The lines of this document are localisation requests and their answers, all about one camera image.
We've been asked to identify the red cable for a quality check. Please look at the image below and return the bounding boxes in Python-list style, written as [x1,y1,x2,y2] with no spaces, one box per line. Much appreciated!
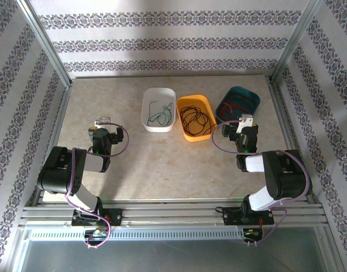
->
[221,94,255,121]

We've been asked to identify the black cable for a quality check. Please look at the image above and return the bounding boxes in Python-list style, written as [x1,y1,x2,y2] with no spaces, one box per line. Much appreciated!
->
[179,105,215,137]

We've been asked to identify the teal plastic bin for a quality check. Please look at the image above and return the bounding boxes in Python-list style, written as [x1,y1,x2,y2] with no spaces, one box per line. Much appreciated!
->
[214,86,261,124]

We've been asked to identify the orange plastic bin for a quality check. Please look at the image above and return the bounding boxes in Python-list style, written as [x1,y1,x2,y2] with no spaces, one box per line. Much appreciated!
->
[176,93,218,143]

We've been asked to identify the white plastic bin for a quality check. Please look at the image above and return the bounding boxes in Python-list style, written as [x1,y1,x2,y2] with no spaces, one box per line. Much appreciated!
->
[140,87,177,133]

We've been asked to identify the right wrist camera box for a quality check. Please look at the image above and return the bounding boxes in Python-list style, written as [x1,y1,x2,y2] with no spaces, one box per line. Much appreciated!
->
[236,113,254,134]

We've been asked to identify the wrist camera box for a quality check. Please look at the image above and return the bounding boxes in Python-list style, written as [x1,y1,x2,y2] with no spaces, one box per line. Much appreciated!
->
[94,116,112,129]
[236,113,254,134]

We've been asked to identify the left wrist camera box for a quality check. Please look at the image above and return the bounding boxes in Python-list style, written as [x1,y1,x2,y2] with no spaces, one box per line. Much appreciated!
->
[94,116,112,129]

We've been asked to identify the aluminium side rail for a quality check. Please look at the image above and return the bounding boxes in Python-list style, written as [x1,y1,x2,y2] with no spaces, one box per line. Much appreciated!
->
[266,80,319,205]
[31,84,74,206]

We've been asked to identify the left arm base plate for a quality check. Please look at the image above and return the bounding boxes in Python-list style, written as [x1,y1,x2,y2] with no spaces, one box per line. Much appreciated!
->
[71,208,124,228]

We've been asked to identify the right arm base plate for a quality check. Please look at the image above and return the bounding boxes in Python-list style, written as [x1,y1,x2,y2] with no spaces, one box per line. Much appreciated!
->
[222,207,276,227]

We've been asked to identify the aluminium frame post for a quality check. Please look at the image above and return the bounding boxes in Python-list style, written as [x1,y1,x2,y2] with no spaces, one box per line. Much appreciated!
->
[16,0,74,89]
[270,0,325,84]

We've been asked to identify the aluminium mounting rail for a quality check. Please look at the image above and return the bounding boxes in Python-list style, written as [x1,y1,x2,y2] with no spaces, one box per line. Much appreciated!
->
[19,198,329,228]

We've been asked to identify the slotted cable duct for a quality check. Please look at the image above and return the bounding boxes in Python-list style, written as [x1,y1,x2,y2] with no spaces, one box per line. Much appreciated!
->
[28,228,246,242]

